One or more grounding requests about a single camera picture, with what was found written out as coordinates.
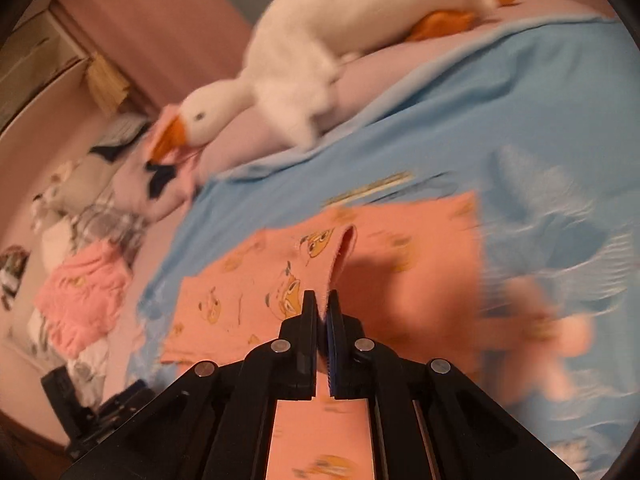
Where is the blue printed blanket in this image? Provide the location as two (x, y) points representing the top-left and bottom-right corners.
(125, 14), (637, 480)

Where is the lilac folded cloth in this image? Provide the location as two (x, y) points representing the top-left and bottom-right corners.
(112, 150), (202, 222)

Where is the pink crumpled garment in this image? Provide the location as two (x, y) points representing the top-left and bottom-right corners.
(33, 239), (134, 359)

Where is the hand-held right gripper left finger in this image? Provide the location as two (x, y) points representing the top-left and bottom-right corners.
(60, 289), (320, 480)

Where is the multicoloured patterned cloth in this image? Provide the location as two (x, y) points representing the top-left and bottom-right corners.
(0, 245), (29, 307)

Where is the white goose plush toy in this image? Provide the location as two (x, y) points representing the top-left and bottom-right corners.
(149, 0), (522, 162)

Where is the grey plaid cloth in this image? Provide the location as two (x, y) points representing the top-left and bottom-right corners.
(64, 199), (149, 263)

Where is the striped cloth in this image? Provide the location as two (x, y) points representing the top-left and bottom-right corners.
(89, 111), (152, 159)

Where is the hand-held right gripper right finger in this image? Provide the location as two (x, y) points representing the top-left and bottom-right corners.
(324, 289), (577, 480)

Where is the white grey floral cloth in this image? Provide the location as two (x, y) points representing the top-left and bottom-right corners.
(64, 339), (110, 407)

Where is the lilac long pillow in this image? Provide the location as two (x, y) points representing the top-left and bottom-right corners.
(199, 0), (603, 182)

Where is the orange cartoon print garment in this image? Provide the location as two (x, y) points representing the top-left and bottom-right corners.
(160, 191), (490, 480)

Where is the yellow fringed cloth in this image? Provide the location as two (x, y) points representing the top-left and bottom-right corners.
(86, 51), (132, 117)

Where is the grey pillow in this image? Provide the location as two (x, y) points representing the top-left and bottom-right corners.
(44, 151), (132, 212)

